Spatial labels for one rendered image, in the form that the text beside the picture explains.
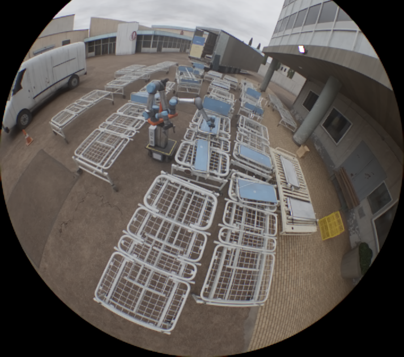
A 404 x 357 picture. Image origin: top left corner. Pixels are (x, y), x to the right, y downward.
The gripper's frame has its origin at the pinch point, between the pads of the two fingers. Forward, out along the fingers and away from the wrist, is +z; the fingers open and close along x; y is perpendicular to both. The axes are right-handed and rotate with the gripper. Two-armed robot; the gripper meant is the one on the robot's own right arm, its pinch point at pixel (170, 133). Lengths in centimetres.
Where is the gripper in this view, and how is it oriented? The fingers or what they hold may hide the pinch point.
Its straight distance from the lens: 180.3
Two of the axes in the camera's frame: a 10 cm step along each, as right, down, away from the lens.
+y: -6.9, -3.3, 6.4
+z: 1.5, 8.1, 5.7
